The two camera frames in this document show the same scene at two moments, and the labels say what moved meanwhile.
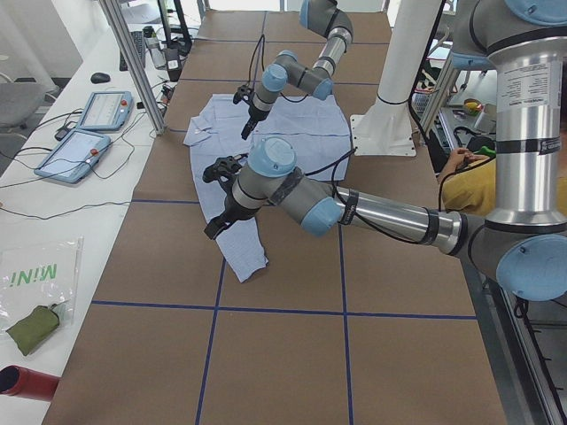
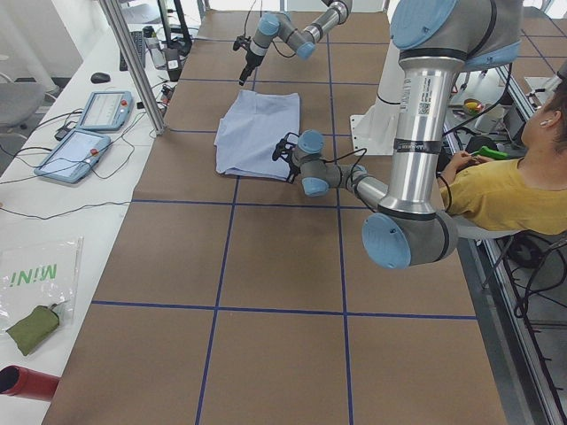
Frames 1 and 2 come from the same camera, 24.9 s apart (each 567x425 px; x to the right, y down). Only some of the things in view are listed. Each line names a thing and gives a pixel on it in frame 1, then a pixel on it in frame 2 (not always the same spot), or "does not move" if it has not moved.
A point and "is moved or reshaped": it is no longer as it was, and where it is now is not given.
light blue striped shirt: [315, 131] is moved or reshaped
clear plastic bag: [36, 274] does not move
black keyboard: [141, 49] does not move
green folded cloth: [31, 330] does not move
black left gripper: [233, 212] → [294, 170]
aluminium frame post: [117, 23] does not move
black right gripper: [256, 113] → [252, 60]
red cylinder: [23, 382] does not move
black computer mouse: [99, 78] does not move
